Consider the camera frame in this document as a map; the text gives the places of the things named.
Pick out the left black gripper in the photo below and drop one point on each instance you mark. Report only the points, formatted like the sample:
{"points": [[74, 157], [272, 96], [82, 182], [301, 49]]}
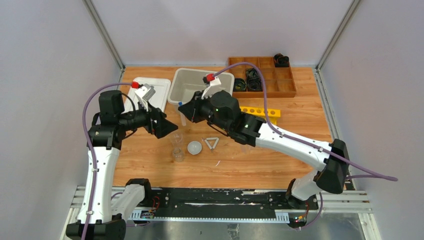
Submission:
{"points": [[154, 120]]}

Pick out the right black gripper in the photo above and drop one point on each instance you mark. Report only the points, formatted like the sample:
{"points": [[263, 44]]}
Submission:
{"points": [[192, 109]]}

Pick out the blue capped tube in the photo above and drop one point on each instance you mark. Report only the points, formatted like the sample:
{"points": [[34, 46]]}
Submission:
{"points": [[182, 116]]}

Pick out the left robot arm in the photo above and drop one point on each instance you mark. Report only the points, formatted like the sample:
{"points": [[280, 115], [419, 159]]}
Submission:
{"points": [[100, 218]]}

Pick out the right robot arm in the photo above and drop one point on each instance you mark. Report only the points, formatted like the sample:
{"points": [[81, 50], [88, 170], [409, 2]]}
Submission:
{"points": [[329, 172]]}

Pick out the white clay triangle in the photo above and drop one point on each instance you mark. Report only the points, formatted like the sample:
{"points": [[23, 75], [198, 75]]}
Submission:
{"points": [[211, 142]]}

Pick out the white plastic lid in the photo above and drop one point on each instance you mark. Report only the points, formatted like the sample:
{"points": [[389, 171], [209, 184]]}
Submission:
{"points": [[158, 100]]}

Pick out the small glass flask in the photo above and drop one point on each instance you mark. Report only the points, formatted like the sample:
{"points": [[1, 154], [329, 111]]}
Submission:
{"points": [[178, 154]]}

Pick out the beige plastic bin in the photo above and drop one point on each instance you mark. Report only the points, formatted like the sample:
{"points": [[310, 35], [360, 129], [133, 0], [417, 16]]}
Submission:
{"points": [[187, 81]]}

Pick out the white evaporating dish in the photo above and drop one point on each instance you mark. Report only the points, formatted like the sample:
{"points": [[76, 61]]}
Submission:
{"points": [[194, 147]]}

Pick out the yellow test tube rack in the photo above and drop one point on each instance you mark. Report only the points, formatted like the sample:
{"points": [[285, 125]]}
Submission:
{"points": [[273, 114]]}

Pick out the wooden compartment tray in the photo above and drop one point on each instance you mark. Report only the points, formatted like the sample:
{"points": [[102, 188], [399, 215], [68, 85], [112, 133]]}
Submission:
{"points": [[278, 81]]}

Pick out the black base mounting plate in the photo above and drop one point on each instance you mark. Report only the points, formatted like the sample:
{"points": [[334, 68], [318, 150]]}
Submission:
{"points": [[222, 204]]}

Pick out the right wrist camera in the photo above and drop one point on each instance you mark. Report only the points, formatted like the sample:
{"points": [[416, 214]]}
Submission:
{"points": [[213, 84]]}

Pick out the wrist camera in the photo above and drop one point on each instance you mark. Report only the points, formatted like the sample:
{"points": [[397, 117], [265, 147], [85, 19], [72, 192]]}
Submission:
{"points": [[143, 94], [213, 84]]}

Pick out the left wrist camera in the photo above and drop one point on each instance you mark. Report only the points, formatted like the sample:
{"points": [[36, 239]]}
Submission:
{"points": [[143, 94]]}

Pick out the black strap coil corner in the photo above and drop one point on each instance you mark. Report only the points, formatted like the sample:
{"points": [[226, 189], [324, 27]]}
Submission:
{"points": [[281, 61]]}

